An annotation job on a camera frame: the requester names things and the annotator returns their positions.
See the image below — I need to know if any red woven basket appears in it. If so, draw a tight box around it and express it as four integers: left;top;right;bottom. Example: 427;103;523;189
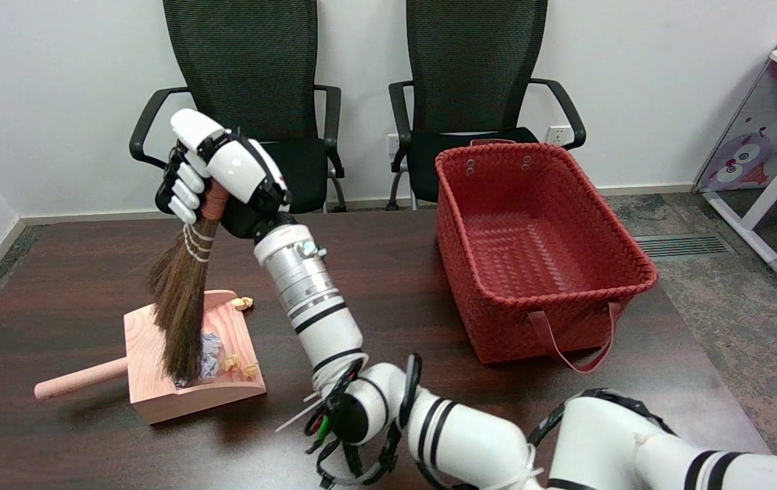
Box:
435;140;659;374

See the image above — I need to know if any brown straw hand broom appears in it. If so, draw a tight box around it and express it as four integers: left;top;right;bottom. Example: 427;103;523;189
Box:
148;180;229;387

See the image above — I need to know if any black mesh office chair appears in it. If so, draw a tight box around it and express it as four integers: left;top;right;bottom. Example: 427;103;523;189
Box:
387;0;586;210
129;0;347;218

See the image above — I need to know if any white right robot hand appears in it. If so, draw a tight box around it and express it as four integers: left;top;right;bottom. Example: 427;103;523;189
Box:
155;109;292;239

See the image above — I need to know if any pink cartoon shelf unit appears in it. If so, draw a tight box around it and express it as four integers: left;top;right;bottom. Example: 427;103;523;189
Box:
693;0;777;193

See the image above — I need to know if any wooden dustpan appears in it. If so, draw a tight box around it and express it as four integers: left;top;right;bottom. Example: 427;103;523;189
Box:
34;290;267;425

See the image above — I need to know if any floor vent grille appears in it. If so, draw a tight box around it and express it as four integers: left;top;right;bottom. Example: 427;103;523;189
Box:
633;233;736;261

